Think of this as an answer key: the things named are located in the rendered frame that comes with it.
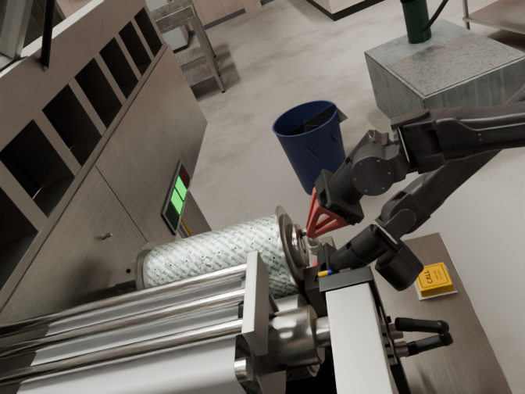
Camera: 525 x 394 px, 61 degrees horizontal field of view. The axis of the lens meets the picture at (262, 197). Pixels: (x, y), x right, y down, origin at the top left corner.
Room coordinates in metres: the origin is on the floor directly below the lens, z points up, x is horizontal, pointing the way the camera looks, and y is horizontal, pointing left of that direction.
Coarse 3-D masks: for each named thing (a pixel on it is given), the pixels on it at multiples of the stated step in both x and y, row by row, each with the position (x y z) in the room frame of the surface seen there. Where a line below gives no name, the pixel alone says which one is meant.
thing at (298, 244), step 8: (296, 224) 0.60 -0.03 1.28; (288, 232) 0.58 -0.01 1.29; (296, 232) 0.58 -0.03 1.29; (296, 240) 0.56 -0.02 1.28; (304, 240) 0.60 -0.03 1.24; (296, 248) 0.56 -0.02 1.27; (304, 248) 0.58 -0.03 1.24; (296, 256) 0.55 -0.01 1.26; (304, 256) 0.56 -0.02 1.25; (304, 264) 0.55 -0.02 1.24
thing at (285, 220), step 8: (288, 216) 0.63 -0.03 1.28; (280, 224) 0.58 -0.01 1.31; (288, 224) 0.62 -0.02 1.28; (288, 240) 0.57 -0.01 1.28; (288, 248) 0.55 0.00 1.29; (288, 256) 0.54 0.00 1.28; (144, 264) 0.64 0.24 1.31; (296, 264) 0.55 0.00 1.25; (144, 272) 0.63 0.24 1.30; (296, 272) 0.53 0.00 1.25; (144, 280) 0.62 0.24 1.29
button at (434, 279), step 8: (432, 264) 0.71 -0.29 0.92; (440, 264) 0.70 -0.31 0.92; (424, 272) 0.70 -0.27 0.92; (432, 272) 0.69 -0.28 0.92; (440, 272) 0.68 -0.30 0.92; (416, 280) 0.69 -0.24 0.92; (424, 280) 0.68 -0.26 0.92; (432, 280) 0.67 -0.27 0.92; (440, 280) 0.66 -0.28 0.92; (448, 280) 0.65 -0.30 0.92; (424, 288) 0.66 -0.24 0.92; (432, 288) 0.65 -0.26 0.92; (440, 288) 0.65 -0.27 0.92; (448, 288) 0.64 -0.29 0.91; (424, 296) 0.66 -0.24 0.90
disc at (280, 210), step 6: (276, 210) 0.60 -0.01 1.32; (282, 210) 0.63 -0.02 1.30; (276, 216) 0.59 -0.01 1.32; (276, 222) 0.57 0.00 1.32; (276, 228) 0.56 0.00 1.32; (282, 240) 0.55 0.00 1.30; (282, 246) 0.54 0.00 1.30; (282, 252) 0.53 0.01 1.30; (282, 258) 0.53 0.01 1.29; (288, 264) 0.53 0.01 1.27; (288, 270) 0.52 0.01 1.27; (294, 276) 0.53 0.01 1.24; (294, 282) 0.52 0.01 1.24; (300, 282) 0.55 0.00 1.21; (300, 288) 0.53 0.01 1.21
